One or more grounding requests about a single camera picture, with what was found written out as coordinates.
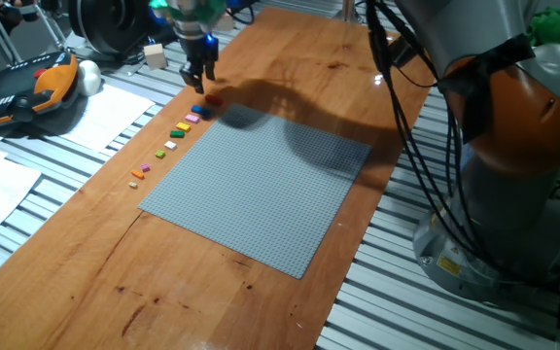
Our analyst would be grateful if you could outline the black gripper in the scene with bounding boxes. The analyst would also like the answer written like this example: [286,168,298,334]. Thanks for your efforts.
[178,34,221,95]

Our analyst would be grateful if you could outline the grey Lego baseplate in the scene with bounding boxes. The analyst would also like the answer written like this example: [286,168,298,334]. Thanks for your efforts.
[137,102,373,281]

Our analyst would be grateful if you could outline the pale wooden cube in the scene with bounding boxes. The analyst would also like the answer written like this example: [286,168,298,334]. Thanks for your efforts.
[143,43,169,71]

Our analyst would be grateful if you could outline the black round object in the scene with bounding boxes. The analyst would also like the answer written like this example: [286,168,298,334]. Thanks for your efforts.
[68,0,153,55]

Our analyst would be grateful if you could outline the white rounded object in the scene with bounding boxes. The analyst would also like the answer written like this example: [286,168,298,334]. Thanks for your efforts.
[76,59,103,97]

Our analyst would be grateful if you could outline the orange and black teach pendant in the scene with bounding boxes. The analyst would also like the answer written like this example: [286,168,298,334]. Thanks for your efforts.
[0,51,81,130]

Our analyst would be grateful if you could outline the wooden board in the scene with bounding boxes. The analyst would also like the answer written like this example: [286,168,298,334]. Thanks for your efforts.
[0,7,441,350]

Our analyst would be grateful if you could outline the aluminium frame post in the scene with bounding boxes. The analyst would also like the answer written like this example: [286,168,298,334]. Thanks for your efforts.
[340,0,360,21]

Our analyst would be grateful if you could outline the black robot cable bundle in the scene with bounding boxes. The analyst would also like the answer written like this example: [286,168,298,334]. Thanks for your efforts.
[365,0,495,273]

